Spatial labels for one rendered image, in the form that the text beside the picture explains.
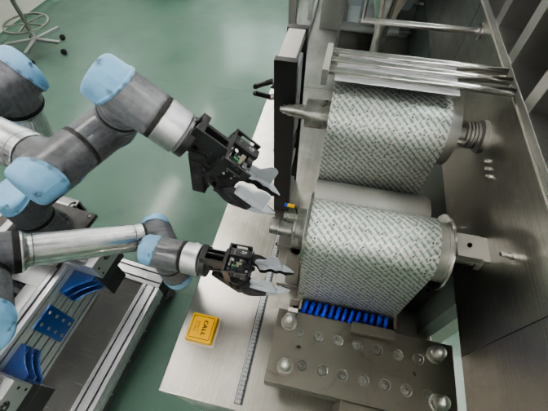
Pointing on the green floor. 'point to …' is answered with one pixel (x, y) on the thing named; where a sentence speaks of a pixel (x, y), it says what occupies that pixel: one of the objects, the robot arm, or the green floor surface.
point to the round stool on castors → (31, 30)
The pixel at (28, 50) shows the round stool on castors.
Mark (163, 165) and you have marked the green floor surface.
